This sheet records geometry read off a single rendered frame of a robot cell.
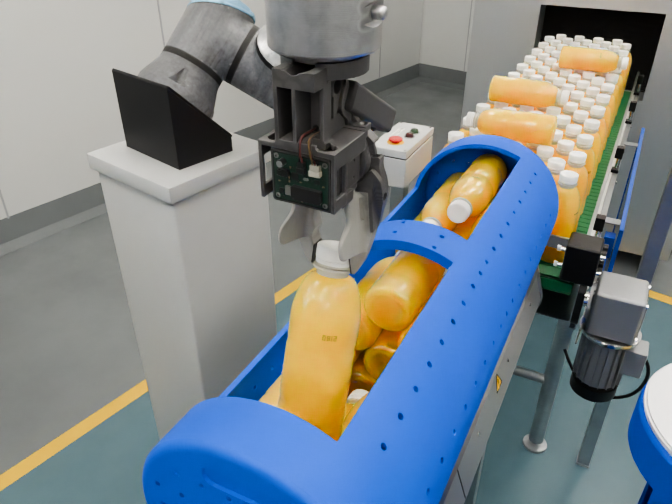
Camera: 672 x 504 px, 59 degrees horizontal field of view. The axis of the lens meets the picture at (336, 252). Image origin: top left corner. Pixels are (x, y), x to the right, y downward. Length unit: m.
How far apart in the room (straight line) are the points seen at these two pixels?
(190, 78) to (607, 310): 1.08
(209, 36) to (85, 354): 1.63
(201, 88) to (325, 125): 0.97
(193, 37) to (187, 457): 1.05
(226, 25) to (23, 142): 2.23
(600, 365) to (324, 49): 1.28
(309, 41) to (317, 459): 0.34
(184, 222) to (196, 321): 0.28
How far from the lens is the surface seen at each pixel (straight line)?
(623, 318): 1.51
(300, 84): 0.45
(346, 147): 0.47
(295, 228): 0.56
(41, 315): 3.00
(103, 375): 2.57
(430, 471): 0.65
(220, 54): 1.45
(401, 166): 1.49
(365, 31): 0.46
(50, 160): 3.63
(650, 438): 0.93
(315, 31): 0.44
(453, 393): 0.70
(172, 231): 1.41
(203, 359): 1.62
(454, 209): 1.05
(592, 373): 1.62
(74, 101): 3.63
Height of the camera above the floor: 1.65
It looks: 32 degrees down
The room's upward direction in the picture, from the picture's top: straight up
